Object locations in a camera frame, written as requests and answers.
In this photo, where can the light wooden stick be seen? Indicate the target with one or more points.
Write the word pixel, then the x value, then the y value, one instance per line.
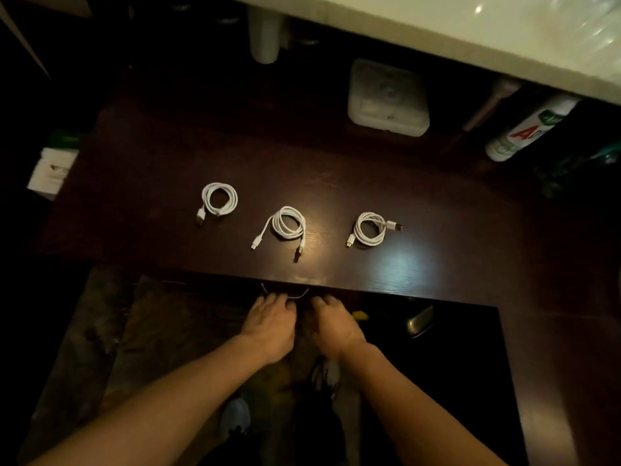
pixel 490 104

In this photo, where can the white round ledge support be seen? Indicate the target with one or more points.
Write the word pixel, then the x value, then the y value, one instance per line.
pixel 264 36

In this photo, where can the person's left forearm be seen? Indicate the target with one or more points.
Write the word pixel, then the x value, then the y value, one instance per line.
pixel 160 412

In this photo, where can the white bottle red green label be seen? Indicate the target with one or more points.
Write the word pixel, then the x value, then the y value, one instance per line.
pixel 524 133

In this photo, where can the white socket box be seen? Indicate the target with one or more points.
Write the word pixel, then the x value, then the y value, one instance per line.
pixel 388 99

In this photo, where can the dark wooden drawer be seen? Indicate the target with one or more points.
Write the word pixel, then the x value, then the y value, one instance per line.
pixel 218 290

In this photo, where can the person's right hand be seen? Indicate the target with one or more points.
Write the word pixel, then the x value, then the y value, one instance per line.
pixel 337 327

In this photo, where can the small yellow object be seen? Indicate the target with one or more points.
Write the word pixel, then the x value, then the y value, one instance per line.
pixel 360 315

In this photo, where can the cream stone counter ledge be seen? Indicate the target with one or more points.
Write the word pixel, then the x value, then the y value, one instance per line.
pixel 436 29

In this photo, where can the person's left hand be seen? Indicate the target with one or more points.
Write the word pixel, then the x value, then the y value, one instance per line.
pixel 271 330

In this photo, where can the person's shoe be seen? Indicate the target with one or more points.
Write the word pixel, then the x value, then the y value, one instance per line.
pixel 235 417
pixel 326 376

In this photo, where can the white and green paper box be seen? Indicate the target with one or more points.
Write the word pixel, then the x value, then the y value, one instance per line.
pixel 51 172

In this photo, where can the person's right forearm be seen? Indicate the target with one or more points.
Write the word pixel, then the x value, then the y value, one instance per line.
pixel 417 412

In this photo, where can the person's right shoe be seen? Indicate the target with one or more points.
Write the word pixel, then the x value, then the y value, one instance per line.
pixel 326 376

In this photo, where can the person's left shoe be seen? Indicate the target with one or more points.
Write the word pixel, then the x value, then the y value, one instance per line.
pixel 235 417

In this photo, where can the teal plastic bottle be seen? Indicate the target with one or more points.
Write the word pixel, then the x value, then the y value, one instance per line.
pixel 577 169

